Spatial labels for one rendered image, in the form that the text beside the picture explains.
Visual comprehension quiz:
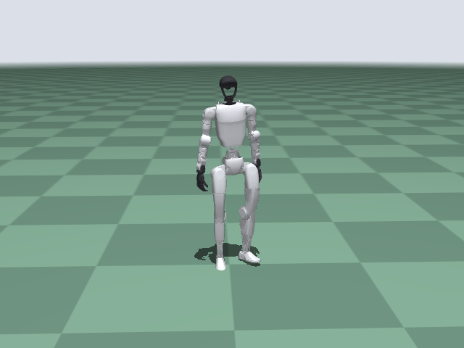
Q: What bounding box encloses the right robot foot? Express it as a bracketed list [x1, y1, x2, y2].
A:
[215, 255, 226, 270]

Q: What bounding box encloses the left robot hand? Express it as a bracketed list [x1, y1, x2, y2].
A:
[252, 158, 262, 182]

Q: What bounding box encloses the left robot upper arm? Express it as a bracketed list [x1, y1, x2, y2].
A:
[244, 104, 260, 141]

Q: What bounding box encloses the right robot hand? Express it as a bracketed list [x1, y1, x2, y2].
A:
[196, 165, 208, 191]

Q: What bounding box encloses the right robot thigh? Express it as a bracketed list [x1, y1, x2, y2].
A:
[210, 165, 226, 222]

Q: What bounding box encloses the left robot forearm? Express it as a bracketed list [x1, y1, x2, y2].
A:
[249, 138, 261, 164]

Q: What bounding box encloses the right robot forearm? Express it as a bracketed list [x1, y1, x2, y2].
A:
[196, 136, 208, 170]

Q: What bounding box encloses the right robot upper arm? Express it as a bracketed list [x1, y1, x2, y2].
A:
[201, 107, 216, 146]

